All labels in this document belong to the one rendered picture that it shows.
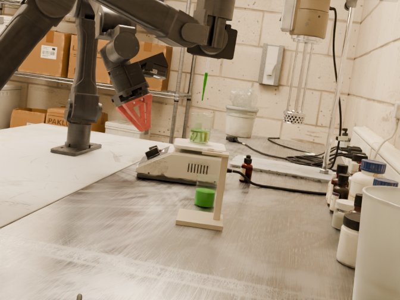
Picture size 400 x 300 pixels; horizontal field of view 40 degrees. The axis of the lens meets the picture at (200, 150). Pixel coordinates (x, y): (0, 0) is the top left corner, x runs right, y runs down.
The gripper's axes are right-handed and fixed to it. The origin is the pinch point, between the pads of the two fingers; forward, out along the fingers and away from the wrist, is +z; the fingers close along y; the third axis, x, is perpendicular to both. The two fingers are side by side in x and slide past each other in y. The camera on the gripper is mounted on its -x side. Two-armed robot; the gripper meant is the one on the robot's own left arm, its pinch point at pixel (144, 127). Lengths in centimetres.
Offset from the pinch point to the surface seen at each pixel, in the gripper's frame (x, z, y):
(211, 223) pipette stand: 7.9, 17.7, -35.7
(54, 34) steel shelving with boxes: -47, -63, 225
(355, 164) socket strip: -65, 37, 17
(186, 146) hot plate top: -5.3, 7.4, -6.0
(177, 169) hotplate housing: -1.7, 11.6, -4.8
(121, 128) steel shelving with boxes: -61, 6, 218
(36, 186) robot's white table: 28.5, 1.7, -11.1
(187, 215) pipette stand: 9.8, 15.6, -31.5
